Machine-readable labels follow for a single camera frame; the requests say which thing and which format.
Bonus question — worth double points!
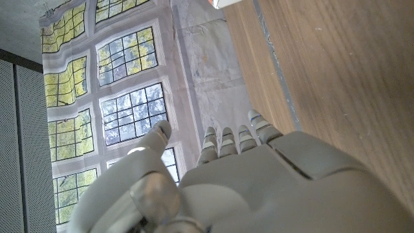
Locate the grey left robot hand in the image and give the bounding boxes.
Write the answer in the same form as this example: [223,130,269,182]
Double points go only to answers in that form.
[66,109,414,233]

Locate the printed window backdrop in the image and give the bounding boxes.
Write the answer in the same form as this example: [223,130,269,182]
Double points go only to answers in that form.
[38,0,259,227]

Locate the colourful printed cardboard box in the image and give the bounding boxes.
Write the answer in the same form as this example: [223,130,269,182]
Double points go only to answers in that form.
[208,0,244,10]

